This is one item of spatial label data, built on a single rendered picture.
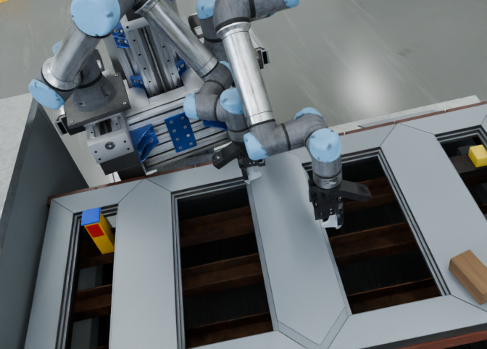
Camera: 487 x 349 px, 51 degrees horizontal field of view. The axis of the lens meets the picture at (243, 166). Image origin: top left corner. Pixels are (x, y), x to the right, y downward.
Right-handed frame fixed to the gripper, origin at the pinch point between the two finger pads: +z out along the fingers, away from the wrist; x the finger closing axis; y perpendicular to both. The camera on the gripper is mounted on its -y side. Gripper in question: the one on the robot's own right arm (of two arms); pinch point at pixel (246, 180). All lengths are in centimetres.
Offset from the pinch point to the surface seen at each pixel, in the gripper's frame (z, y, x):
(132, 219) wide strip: 0.8, -38.4, -5.2
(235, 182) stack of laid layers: 2.1, -3.7, 2.5
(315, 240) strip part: 0.6, 16.5, -28.3
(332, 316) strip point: 1, 15, -52
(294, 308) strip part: 0.7, 6.3, -48.0
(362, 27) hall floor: 86, 100, 206
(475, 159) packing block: 5, 74, -7
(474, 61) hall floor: 86, 153, 141
